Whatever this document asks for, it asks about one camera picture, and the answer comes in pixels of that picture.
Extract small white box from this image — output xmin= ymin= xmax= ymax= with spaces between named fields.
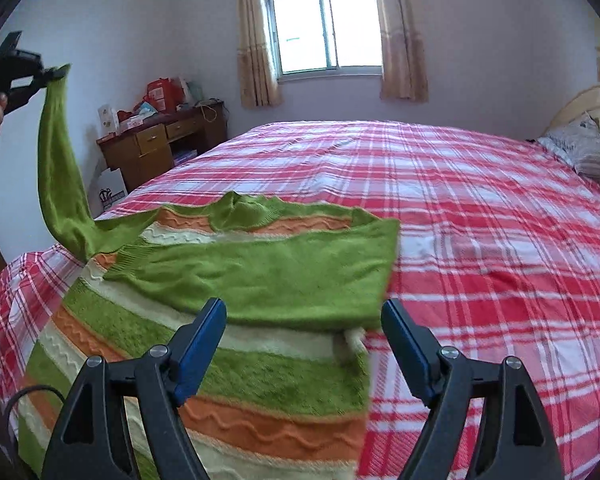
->
xmin=97 ymin=104 xmax=120 ymax=136

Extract white cardboard box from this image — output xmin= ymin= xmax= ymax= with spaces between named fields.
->
xmin=87 ymin=167 xmax=129 ymax=217

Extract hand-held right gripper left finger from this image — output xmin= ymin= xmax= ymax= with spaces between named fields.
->
xmin=40 ymin=297 xmax=228 ymax=480

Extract red gift box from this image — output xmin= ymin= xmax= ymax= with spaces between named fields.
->
xmin=146 ymin=77 xmax=187 ymax=114

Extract beige patterned curtain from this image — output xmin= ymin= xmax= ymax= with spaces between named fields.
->
xmin=236 ymin=0 xmax=283 ymax=109
xmin=372 ymin=0 xmax=430 ymax=104

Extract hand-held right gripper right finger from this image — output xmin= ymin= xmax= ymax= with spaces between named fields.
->
xmin=380 ymin=298 xmax=566 ymax=480

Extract window with sliding panes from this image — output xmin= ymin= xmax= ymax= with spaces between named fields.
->
xmin=264 ymin=0 xmax=384 ymax=82

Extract black cable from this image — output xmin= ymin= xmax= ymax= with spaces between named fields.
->
xmin=2 ymin=384 xmax=69 ymax=463

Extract red plaid bed sheet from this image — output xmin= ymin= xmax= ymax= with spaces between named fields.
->
xmin=0 ymin=120 xmax=600 ymax=480

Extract brown wooden desk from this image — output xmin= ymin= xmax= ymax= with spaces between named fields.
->
xmin=96 ymin=101 xmax=229 ymax=194

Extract cream wooden headboard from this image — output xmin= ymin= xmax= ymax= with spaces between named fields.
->
xmin=547 ymin=80 xmax=600 ymax=161

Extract white plastic bag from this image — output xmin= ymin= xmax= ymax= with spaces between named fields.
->
xmin=179 ymin=77 xmax=207 ymax=107

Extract green striped knit sweater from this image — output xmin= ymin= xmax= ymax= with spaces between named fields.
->
xmin=17 ymin=64 xmax=401 ymax=480

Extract grey striped pillow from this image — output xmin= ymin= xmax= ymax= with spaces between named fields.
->
xmin=537 ymin=113 xmax=600 ymax=192

